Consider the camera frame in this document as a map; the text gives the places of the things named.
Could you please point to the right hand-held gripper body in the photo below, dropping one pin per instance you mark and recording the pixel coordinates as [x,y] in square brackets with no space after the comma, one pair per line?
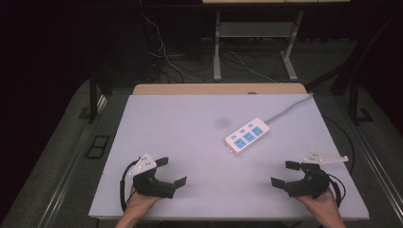
[312,185]

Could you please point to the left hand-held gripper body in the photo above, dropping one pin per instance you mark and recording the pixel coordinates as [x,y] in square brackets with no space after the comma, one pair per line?
[149,185]

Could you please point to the white power strip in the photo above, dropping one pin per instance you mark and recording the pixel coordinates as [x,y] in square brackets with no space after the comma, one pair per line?
[247,136]

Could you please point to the person's left hand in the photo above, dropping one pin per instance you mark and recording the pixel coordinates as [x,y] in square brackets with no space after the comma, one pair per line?
[139,204]

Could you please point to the person's right hand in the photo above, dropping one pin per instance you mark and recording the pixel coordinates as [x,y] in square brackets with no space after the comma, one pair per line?
[321,205]

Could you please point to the black metal stand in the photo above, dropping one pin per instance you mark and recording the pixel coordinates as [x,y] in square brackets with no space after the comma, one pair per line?
[354,101]
[93,95]

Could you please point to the wooden table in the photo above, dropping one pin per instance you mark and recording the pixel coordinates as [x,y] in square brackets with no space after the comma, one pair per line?
[218,89]

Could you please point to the grey metal stand table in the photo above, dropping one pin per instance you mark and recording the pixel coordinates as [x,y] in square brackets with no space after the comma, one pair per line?
[253,30]

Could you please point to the metal floor rail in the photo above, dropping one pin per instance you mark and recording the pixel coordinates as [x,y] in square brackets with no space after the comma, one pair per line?
[375,158]
[68,171]

